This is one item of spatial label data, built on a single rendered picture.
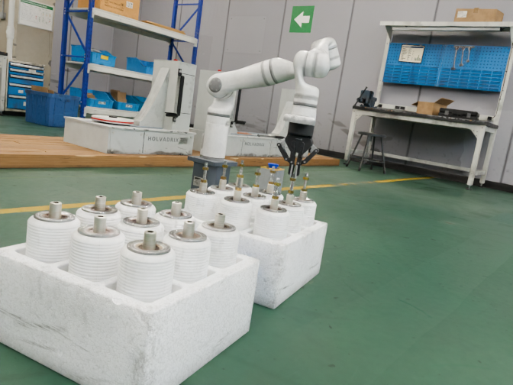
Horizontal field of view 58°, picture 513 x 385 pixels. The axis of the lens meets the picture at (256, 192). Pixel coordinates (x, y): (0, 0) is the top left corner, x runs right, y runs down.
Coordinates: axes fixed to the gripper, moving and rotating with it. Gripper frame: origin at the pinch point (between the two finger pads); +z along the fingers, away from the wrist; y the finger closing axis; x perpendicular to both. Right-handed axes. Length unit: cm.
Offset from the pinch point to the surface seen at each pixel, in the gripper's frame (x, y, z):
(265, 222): 16.3, 3.2, 13.4
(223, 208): 13.2, 16.4, 12.4
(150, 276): 69, 11, 13
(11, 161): -82, 170, 32
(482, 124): -416, -136, -35
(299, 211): 2.5, -3.9, 11.5
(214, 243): 46.3, 7.6, 12.6
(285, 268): 17.4, -4.3, 24.5
